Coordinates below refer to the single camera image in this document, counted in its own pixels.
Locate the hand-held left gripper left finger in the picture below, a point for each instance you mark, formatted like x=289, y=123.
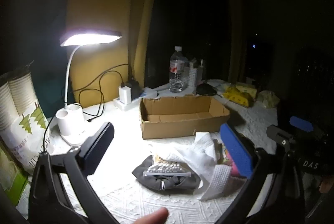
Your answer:
x=100, y=143

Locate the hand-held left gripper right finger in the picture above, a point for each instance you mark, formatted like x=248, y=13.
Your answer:
x=236, y=151

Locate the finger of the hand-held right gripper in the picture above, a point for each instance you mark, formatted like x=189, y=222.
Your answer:
x=301, y=123
x=279, y=134

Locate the pink sock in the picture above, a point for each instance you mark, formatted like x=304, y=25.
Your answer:
x=234, y=170

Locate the cardboard box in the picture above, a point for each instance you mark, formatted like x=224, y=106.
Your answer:
x=169, y=130

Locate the person's left hand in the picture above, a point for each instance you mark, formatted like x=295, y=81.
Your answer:
x=152, y=217

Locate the white desk lamp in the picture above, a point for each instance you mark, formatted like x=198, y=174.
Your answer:
x=70, y=122

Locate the pale crinkled bag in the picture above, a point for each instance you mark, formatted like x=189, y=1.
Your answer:
x=267, y=98

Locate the white power strip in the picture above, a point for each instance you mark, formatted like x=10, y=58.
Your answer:
x=125, y=106

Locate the white charger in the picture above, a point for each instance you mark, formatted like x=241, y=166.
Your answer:
x=124, y=95

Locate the pale yellow tissue pack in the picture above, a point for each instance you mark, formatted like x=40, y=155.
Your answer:
x=246, y=87

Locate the black charger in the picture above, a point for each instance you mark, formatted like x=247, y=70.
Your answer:
x=135, y=89

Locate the black round object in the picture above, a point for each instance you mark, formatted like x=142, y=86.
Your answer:
x=206, y=89

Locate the clear bag of white beads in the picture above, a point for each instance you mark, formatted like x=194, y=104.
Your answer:
x=164, y=168

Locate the white packets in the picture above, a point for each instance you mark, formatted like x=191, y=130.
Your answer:
x=218, y=84

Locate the dark grey glove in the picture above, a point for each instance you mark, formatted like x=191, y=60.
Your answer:
x=156, y=183

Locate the paper cup package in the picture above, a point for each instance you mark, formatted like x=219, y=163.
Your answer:
x=23, y=130

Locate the white perforated holder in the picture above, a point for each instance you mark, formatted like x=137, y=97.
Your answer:
x=192, y=78

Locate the clear water bottle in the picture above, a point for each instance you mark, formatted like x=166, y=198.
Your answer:
x=177, y=78

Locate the green box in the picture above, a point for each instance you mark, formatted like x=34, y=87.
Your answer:
x=13, y=185

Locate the yellow curtain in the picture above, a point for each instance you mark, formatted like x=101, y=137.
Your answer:
x=234, y=31
x=104, y=5

